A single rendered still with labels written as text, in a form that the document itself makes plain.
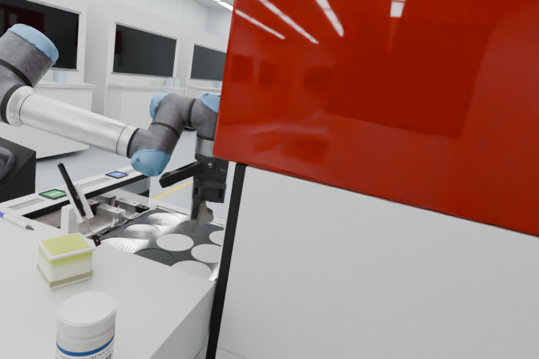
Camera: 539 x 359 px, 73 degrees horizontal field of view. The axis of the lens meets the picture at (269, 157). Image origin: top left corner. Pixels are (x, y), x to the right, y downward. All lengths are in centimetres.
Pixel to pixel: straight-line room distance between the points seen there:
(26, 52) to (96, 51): 465
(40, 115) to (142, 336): 53
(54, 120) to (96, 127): 9
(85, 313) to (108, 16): 518
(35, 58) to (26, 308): 57
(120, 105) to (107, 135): 467
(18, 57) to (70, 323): 67
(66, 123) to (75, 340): 50
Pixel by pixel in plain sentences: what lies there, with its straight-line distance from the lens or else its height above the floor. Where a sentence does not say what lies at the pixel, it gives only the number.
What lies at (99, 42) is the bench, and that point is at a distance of 565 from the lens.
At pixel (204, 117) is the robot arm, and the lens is 88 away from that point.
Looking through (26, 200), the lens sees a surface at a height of 96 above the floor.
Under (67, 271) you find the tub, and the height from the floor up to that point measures 100.
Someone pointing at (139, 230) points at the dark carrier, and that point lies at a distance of 113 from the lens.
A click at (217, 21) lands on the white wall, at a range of 976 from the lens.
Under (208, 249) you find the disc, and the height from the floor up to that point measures 90.
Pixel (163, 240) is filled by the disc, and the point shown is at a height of 90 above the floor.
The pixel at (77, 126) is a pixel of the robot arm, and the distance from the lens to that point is 90.
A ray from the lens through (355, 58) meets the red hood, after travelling 63.
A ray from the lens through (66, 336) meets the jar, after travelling 57.
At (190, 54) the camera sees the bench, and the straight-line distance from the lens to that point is 740.
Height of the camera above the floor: 139
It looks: 13 degrees down
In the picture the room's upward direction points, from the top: 10 degrees clockwise
